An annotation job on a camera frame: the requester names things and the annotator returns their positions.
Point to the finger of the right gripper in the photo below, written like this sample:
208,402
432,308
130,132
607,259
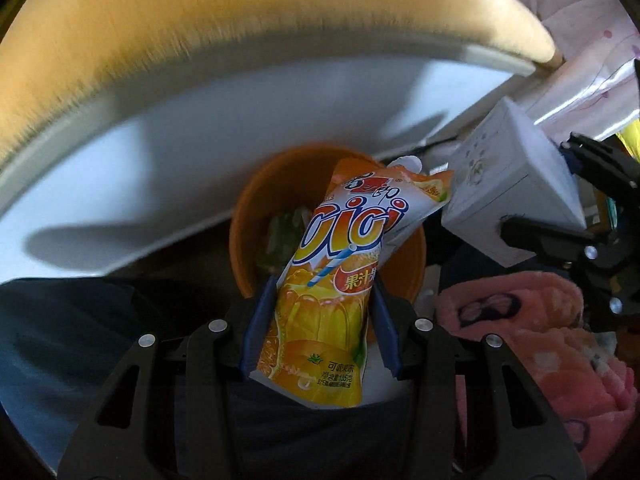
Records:
548,241

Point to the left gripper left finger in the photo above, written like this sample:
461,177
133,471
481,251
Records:
128,431

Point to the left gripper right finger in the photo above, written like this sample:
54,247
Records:
480,414

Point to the white paper box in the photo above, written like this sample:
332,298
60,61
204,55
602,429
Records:
508,167

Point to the orange jelly drink pouch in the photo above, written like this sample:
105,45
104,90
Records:
309,337

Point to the yellow floral bed blanket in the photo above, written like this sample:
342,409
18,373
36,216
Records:
56,53

